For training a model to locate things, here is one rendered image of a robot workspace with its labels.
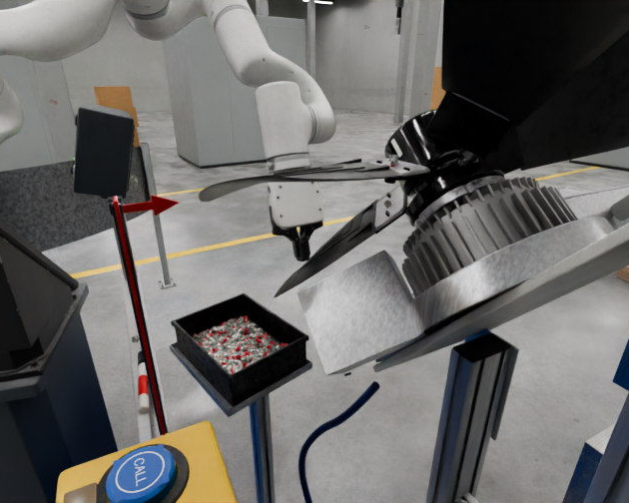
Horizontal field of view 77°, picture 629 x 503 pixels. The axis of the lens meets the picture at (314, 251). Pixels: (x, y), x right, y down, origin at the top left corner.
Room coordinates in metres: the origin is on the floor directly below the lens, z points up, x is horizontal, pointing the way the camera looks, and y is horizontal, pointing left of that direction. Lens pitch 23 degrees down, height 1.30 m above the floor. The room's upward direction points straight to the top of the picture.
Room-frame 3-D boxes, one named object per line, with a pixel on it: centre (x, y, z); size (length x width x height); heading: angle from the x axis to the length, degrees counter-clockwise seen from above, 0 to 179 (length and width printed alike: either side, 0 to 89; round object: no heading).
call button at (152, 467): (0.17, 0.11, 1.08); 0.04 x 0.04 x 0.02
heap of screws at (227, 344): (0.62, 0.15, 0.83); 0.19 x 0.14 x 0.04; 42
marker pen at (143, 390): (0.49, 0.27, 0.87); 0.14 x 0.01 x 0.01; 23
